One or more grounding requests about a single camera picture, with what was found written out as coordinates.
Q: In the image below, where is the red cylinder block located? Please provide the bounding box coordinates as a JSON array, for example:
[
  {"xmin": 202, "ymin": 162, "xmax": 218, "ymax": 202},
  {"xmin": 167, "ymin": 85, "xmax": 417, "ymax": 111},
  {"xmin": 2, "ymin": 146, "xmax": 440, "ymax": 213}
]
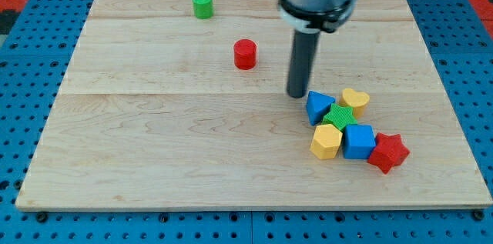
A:
[{"xmin": 233, "ymin": 39, "xmax": 257, "ymax": 70}]

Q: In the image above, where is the light wooden board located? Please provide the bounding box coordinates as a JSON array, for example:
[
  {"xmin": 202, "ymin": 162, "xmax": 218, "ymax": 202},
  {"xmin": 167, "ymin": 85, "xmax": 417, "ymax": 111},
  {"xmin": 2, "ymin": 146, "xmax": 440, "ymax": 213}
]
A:
[{"xmin": 15, "ymin": 0, "xmax": 492, "ymax": 212}]

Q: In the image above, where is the blue triangle block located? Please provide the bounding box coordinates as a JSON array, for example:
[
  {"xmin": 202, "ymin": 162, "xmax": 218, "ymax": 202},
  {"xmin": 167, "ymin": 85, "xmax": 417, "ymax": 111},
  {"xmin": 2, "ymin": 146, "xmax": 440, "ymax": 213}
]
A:
[{"xmin": 306, "ymin": 91, "xmax": 336, "ymax": 125}]

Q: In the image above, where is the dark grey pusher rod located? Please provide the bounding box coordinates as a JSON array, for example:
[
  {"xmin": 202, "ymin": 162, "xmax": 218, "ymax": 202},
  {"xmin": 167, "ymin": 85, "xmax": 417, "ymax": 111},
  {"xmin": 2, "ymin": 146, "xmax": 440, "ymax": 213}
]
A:
[{"xmin": 286, "ymin": 30, "xmax": 320, "ymax": 99}]

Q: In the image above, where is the yellow hexagon block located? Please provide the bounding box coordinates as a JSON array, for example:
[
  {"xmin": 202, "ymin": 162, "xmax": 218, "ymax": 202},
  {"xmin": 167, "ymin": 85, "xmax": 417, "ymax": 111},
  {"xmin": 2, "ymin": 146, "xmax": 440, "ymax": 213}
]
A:
[{"xmin": 310, "ymin": 124, "xmax": 343, "ymax": 160}]

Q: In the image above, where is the green star block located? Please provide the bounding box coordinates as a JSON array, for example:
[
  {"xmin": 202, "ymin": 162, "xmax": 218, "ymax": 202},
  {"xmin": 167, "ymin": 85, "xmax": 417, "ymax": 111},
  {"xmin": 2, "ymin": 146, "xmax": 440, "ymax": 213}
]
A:
[{"xmin": 321, "ymin": 103, "xmax": 357, "ymax": 131}]

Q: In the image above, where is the yellow heart block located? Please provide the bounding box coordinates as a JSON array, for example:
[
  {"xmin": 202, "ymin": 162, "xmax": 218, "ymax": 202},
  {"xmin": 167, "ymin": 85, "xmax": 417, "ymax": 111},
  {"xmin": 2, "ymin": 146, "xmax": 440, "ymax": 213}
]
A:
[{"xmin": 338, "ymin": 88, "xmax": 371, "ymax": 119}]

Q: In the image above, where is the green cylinder block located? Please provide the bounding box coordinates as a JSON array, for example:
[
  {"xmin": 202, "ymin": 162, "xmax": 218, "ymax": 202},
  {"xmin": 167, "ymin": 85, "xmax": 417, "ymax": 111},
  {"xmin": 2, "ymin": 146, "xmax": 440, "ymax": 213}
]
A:
[{"xmin": 192, "ymin": 0, "xmax": 213, "ymax": 19}]

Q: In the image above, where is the blue cube block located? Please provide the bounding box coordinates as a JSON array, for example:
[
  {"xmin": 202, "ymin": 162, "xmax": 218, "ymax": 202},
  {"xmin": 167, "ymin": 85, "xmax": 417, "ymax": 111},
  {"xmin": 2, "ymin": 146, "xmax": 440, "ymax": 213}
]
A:
[{"xmin": 344, "ymin": 125, "xmax": 376, "ymax": 159}]

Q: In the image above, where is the red star block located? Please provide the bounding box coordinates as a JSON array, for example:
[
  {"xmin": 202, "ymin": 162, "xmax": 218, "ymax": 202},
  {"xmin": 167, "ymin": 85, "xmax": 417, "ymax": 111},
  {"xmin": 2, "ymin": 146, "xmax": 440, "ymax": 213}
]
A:
[{"xmin": 367, "ymin": 132, "xmax": 411, "ymax": 174}]

